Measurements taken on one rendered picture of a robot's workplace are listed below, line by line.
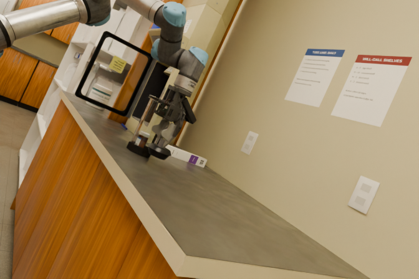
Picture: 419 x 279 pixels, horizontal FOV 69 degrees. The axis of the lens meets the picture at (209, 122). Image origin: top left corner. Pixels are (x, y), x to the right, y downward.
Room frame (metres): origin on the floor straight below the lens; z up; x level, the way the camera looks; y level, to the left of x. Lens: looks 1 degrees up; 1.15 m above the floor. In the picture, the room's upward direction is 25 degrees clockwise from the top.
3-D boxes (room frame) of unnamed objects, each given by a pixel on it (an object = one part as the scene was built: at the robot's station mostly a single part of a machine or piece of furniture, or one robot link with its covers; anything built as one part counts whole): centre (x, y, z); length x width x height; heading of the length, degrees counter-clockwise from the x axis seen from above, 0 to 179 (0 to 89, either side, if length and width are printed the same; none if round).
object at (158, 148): (1.09, 0.12, 1.01); 0.09 x 0.09 x 0.07
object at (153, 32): (1.64, 0.41, 1.46); 0.32 x 0.12 x 0.10; 34
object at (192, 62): (1.08, 0.14, 1.33); 0.09 x 0.08 x 0.11; 85
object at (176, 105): (1.07, 0.14, 1.17); 0.09 x 0.08 x 0.12; 139
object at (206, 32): (1.75, 0.25, 1.33); 0.32 x 0.25 x 0.77; 34
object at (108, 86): (1.73, 0.60, 1.19); 0.30 x 0.01 x 0.40; 114
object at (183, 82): (1.07, 0.13, 1.25); 0.08 x 0.08 x 0.05
